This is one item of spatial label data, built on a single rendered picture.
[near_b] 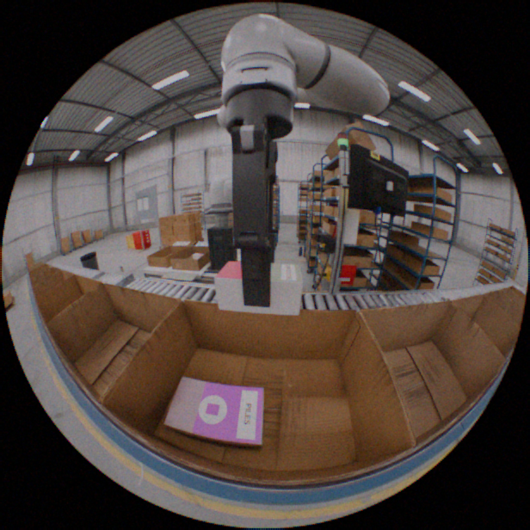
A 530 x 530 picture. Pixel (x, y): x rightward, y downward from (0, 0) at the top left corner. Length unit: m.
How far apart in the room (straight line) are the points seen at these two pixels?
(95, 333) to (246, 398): 0.57
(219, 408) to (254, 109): 0.40
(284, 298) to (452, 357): 0.60
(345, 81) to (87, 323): 0.85
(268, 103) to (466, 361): 0.70
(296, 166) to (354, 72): 9.91
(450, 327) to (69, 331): 1.18
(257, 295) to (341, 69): 0.33
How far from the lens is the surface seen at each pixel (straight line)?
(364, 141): 1.62
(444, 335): 0.67
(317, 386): 0.41
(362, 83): 0.31
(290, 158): 10.24
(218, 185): 1.18
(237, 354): 0.45
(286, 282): 0.18
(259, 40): 0.25
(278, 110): 0.18
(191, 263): 1.32
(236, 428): 0.30
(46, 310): 1.03
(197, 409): 0.32
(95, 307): 0.69
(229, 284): 0.19
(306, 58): 0.26
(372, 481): 0.39
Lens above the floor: 1.25
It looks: 22 degrees down
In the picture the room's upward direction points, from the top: straight up
